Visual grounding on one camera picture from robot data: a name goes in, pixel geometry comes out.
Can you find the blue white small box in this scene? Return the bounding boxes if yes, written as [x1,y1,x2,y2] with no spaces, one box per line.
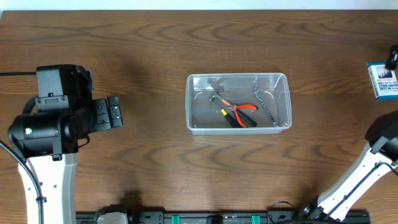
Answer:
[366,62,397,101]

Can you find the clear plastic container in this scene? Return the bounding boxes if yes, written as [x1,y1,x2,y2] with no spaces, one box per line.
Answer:
[185,73,293,134]

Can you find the yellow black screwdriver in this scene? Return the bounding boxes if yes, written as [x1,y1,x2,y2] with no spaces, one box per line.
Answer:
[221,109,242,128]

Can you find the red handled pliers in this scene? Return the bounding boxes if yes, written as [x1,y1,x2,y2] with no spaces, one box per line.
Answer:
[217,96,257,128]

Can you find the silver combination wrench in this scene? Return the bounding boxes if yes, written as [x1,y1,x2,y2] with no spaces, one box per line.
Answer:
[252,86,278,127]

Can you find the small claw hammer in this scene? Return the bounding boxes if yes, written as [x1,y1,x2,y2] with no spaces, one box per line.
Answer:
[209,90,258,128]

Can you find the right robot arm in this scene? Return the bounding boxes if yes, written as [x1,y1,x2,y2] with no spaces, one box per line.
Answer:
[298,111,397,223]

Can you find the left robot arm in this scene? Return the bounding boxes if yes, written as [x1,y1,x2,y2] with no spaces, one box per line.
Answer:
[8,96,123,223]

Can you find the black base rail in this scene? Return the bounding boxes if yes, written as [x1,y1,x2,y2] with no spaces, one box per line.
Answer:
[74,205,371,224]

